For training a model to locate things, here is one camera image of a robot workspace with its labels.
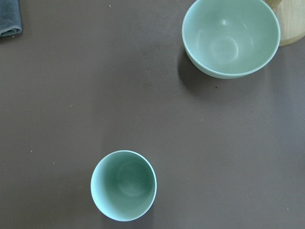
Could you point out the green cup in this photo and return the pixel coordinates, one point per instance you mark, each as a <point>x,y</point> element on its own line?
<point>123,185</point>

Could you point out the green bowl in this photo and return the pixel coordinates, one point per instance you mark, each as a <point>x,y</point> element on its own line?
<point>229,39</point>

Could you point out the grey folded cloth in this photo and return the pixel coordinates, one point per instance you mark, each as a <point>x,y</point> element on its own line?
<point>10,18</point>

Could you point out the wooden cup stand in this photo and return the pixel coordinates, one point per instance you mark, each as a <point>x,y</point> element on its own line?
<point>291,17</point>

